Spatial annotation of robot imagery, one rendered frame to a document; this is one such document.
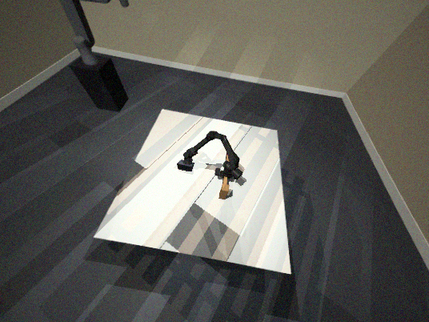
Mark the dark brown wooden post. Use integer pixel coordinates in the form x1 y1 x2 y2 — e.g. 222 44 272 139
219 184 230 199

